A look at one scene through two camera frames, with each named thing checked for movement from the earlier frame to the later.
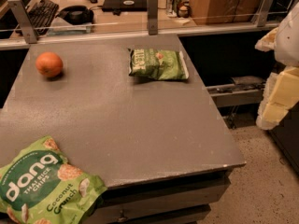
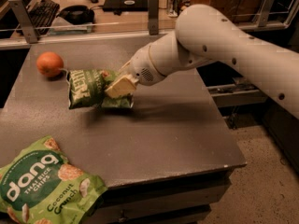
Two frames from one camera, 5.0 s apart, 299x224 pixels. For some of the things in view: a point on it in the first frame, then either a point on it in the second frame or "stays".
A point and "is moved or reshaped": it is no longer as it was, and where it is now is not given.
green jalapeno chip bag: x=158 y=64 is moved or reshaped
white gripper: x=289 y=38 → x=143 y=65
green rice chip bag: x=41 y=187 stays
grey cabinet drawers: x=185 y=199 stays
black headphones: x=77 y=14 stays
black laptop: x=125 y=4 stays
